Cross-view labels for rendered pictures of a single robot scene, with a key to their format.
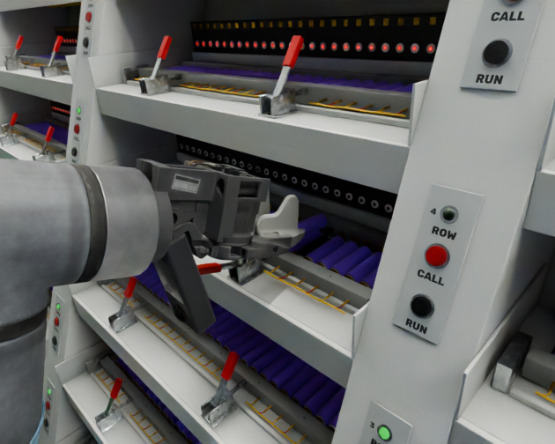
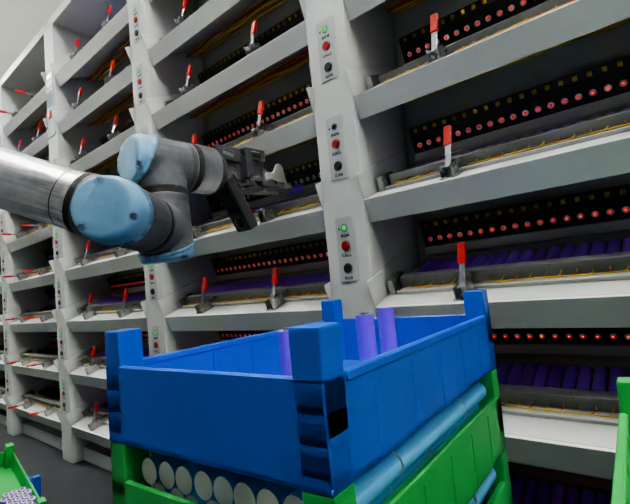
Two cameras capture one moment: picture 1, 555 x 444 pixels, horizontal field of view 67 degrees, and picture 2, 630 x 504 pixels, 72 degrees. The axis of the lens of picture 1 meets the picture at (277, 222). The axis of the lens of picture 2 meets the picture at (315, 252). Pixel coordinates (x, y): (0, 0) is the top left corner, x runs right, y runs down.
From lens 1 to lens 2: 0.60 m
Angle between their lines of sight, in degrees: 16
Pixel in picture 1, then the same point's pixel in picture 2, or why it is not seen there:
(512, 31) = (330, 58)
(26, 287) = (182, 175)
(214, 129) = not seen: hidden behind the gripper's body
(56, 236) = (188, 156)
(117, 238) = (208, 161)
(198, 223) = (237, 172)
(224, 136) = not seen: hidden behind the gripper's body
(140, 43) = not seen: hidden behind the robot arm
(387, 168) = (310, 127)
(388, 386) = (339, 208)
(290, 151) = (271, 146)
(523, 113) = (342, 81)
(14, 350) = (182, 197)
